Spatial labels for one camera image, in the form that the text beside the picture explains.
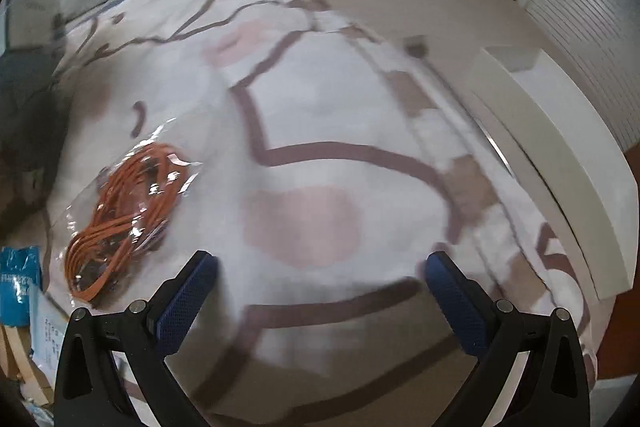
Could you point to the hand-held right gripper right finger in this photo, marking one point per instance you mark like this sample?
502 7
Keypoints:
457 307

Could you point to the wooden board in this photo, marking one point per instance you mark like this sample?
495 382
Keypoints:
15 352

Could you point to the white printed packet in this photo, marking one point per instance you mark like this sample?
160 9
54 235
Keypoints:
47 337

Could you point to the blue packet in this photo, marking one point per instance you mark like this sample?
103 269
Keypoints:
20 282

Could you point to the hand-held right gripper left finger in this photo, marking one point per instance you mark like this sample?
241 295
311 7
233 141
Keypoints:
182 302

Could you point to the cartoon printed blanket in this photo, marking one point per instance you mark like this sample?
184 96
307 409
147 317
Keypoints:
325 107

